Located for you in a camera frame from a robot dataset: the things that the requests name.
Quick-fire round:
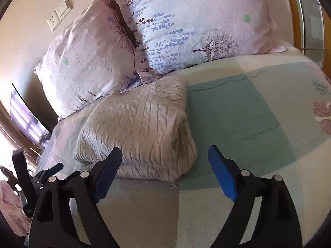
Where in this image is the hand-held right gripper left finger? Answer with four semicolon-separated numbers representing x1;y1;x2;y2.
28;147;122;248

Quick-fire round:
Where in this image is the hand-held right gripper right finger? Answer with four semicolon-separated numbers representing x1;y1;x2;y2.
207;145;303;248

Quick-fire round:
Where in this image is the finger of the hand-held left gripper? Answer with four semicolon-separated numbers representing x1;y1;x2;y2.
32;162;64;190

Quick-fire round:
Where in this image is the pink floral cloth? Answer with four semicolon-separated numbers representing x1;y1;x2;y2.
0;180;30;237

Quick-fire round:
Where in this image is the brown wooden cabinet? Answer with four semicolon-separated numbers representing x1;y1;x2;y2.
0;100;42;162

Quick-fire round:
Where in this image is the checked pastel bed sheet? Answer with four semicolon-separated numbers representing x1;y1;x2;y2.
34;45;331;248

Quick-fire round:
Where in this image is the pink floral pillow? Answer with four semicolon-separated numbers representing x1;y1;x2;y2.
34;0;145;118

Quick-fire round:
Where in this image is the large floral white pillow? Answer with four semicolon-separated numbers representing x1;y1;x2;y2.
106;0;287;74

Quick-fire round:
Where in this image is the wooden bed headboard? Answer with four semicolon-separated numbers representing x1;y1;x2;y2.
282;0;303;50

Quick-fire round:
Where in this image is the beige cable knit blanket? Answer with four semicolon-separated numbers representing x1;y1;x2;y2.
74;75;197;182

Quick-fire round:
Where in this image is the white wall socket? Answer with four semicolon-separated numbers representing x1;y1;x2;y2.
47;15;60;32

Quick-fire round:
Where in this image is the white wall switch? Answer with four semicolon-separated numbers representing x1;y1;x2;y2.
55;0;72;20

